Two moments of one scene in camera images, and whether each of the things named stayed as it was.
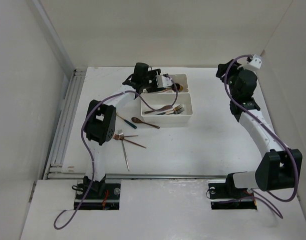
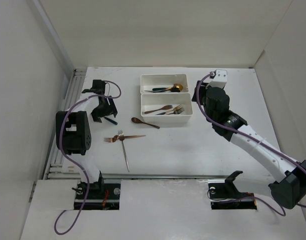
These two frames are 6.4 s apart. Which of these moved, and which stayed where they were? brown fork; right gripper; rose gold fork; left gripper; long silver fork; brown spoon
Moved: left gripper; rose gold fork; right gripper
Stayed: brown fork; long silver fork; brown spoon
